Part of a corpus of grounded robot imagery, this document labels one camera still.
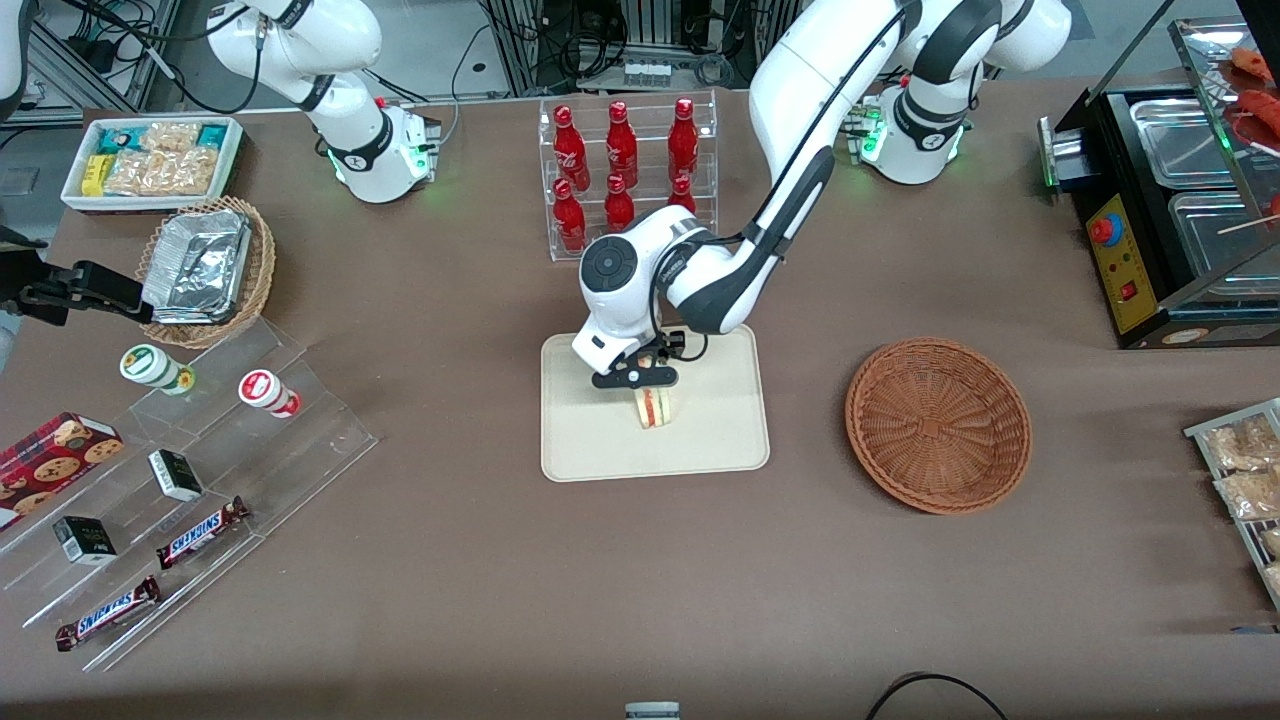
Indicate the green lid drink cup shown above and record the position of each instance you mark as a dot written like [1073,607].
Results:
[150,366]

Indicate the clear bagged pastry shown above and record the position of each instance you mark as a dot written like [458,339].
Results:
[1272,542]
[1250,495]
[1274,580]
[1240,445]

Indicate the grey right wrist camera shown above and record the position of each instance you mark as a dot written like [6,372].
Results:
[6,340]

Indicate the teal snack pack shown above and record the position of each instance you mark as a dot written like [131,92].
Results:
[213,136]
[116,140]

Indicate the red lid drink cup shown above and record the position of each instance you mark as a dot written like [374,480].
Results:
[265,390]

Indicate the orange sausage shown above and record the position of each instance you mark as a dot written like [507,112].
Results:
[1255,62]

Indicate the large clear rice cracker bag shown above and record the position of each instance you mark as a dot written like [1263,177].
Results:
[165,172]

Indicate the yellow snack pack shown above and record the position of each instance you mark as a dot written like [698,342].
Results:
[95,175]

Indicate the triangular sandwich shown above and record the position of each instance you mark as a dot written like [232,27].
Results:
[655,410]

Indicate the clear acrylic bottle rack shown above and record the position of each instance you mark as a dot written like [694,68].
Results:
[650,120]

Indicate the red chocolate cookie box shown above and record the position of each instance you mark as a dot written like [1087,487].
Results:
[50,465]

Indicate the beige plastic tray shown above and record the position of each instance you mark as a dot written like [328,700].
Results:
[720,430]

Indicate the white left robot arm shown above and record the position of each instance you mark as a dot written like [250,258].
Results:
[800,90]

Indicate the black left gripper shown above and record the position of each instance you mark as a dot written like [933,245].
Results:
[671,346]

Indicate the small black box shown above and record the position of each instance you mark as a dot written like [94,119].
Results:
[85,540]
[175,475]

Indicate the round brown wicker basket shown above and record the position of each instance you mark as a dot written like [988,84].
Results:
[940,425]

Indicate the small clear rice cracker bag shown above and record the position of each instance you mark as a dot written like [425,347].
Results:
[170,137]

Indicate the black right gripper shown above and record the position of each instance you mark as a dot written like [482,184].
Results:
[48,292]

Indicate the red cola bottle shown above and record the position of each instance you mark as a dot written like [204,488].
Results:
[570,150]
[621,150]
[620,208]
[570,225]
[683,145]
[682,195]

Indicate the small grey device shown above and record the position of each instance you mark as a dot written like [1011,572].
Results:
[652,711]

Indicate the black food warmer machine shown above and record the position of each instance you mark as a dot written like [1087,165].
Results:
[1130,270]

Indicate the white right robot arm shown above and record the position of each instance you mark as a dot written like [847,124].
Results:
[340,120]

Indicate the snickers chocolate bar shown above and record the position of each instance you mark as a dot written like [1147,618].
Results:
[200,533]
[108,613]

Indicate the white rectangular snack bin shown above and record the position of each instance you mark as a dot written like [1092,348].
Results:
[230,170]

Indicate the white power strip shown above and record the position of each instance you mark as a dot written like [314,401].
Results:
[646,72]

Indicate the oval wicker basket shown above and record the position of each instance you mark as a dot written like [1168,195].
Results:
[262,260]

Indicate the aluminium foil container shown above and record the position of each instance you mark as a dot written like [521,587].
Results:
[195,265]

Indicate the red sausage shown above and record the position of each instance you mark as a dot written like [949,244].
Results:
[1262,110]

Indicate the tray of packaged snacks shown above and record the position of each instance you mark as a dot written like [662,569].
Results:
[1225,500]

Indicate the clear acrylic stepped display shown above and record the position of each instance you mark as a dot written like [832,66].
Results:
[300,440]

